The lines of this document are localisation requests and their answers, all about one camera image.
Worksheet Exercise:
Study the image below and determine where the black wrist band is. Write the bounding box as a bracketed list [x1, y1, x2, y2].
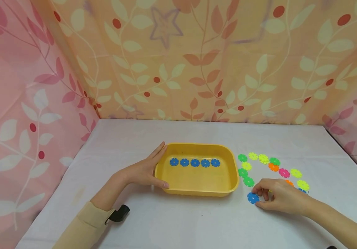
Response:
[105, 205, 130, 223]

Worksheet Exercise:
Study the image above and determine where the person's left hand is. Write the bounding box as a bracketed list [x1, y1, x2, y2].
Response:
[114, 141, 170, 189]

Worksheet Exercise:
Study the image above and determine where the person's left forearm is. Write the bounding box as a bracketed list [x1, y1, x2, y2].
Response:
[52, 172, 126, 249]

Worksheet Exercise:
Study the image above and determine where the person's right hand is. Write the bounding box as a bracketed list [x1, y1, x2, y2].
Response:
[252, 178, 311, 216]

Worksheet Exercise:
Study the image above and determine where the yellow plastic tray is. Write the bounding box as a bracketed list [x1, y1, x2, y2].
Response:
[154, 142, 240, 197]

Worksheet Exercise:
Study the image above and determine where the scatter of coloured snowflake pieces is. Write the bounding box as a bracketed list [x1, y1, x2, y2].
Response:
[238, 152, 310, 194]

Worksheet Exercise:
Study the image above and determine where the person's right forearm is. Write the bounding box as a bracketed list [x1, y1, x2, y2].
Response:
[304, 195, 357, 249]

